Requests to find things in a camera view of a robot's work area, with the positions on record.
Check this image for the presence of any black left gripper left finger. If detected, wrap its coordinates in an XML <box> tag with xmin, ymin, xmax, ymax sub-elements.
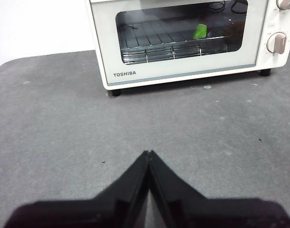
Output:
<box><xmin>3</xmin><ymin>150</ymin><xmax>150</xmax><ymax>228</ymax></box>

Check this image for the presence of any metal wire oven rack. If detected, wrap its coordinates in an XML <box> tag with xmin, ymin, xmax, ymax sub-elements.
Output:
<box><xmin>120</xmin><ymin>22</ymin><xmax>233</xmax><ymax>50</ymax></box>

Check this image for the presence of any white toaster oven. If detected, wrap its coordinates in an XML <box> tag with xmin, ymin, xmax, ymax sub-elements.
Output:
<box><xmin>84</xmin><ymin>0</ymin><xmax>290</xmax><ymax>97</ymax></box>

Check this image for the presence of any purple eggplant with green stem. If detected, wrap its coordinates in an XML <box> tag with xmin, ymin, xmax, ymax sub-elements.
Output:
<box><xmin>193</xmin><ymin>21</ymin><xmax>242</xmax><ymax>40</ymax></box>

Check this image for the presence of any glass oven door with handle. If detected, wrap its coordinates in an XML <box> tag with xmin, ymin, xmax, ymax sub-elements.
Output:
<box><xmin>89</xmin><ymin>0</ymin><xmax>267</xmax><ymax>86</ymax></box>

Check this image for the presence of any beige oven knob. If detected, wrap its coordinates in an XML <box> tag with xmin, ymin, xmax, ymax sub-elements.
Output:
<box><xmin>266</xmin><ymin>32</ymin><xmax>288</xmax><ymax>55</ymax></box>
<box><xmin>276</xmin><ymin>0</ymin><xmax>290</xmax><ymax>10</ymax></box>

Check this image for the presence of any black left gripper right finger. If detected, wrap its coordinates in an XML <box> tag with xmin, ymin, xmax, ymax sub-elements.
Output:
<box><xmin>149</xmin><ymin>149</ymin><xmax>290</xmax><ymax>228</ymax></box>

